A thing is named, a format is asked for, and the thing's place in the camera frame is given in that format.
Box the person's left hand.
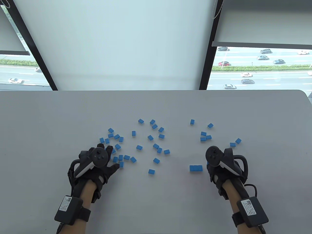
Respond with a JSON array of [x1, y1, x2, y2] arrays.
[[68, 143, 120, 203]]

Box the person's right hand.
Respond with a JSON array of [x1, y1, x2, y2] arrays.
[[205, 146, 249, 201]]

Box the blue mahjong tiles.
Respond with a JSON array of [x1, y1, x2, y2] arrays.
[[99, 119, 242, 175]]

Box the person's left forearm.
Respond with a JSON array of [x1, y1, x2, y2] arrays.
[[61, 181, 97, 234]]

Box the person's right forearm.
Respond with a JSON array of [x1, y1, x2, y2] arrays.
[[222, 181, 255, 234]]

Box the black and white hand controller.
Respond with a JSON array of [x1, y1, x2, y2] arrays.
[[205, 146, 242, 176], [74, 147, 109, 178]]

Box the green roadside hedge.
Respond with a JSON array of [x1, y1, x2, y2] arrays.
[[0, 58, 39, 67], [211, 65, 312, 72]]

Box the wide white roller blind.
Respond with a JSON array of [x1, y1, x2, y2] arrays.
[[13, 0, 218, 91]]

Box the grey roller blind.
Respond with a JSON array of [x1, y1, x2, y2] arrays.
[[212, 0, 312, 48], [0, 10, 31, 56]]

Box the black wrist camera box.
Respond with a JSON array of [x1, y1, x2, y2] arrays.
[[232, 196, 269, 228], [54, 195, 92, 226]]

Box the black window frame post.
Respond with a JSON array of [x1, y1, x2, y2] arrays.
[[199, 0, 224, 90], [6, 0, 59, 91]]

